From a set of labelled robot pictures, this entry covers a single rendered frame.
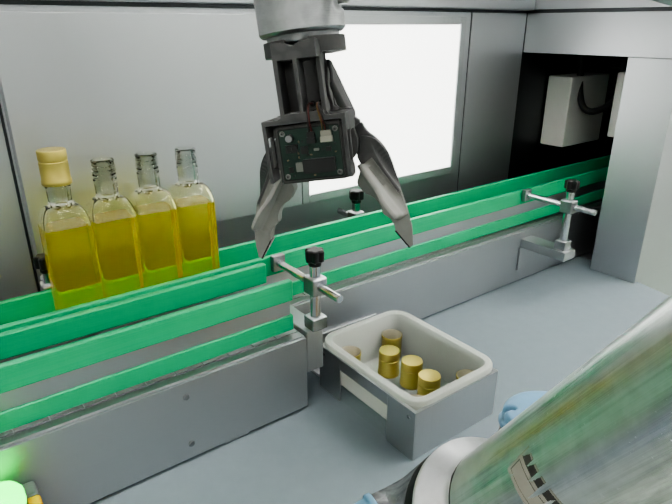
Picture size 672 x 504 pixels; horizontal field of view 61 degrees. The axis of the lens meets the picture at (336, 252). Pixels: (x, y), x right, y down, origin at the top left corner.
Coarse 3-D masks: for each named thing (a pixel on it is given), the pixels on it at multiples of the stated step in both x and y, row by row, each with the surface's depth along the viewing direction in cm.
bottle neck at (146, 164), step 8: (144, 152) 78; (152, 152) 78; (136, 160) 76; (144, 160) 76; (152, 160) 77; (136, 168) 77; (144, 168) 76; (152, 168) 77; (144, 176) 77; (152, 176) 77; (144, 184) 77; (152, 184) 78
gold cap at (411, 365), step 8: (408, 360) 89; (416, 360) 89; (408, 368) 88; (416, 368) 88; (400, 376) 91; (408, 376) 89; (416, 376) 89; (400, 384) 91; (408, 384) 89; (416, 384) 89
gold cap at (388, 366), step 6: (384, 348) 93; (390, 348) 93; (396, 348) 93; (384, 354) 91; (390, 354) 91; (396, 354) 91; (384, 360) 91; (390, 360) 91; (396, 360) 91; (378, 366) 93; (384, 366) 92; (390, 366) 91; (396, 366) 92; (378, 372) 93; (384, 372) 92; (390, 372) 92; (396, 372) 92; (390, 378) 92
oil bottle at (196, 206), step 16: (176, 192) 80; (192, 192) 80; (208, 192) 82; (192, 208) 81; (208, 208) 82; (192, 224) 82; (208, 224) 83; (192, 240) 82; (208, 240) 84; (192, 256) 83; (208, 256) 85; (192, 272) 84
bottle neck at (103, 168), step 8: (96, 160) 74; (104, 160) 75; (112, 160) 74; (96, 168) 73; (104, 168) 73; (112, 168) 74; (96, 176) 73; (104, 176) 73; (112, 176) 74; (96, 184) 74; (104, 184) 74; (112, 184) 74; (96, 192) 74; (104, 192) 74; (112, 192) 75
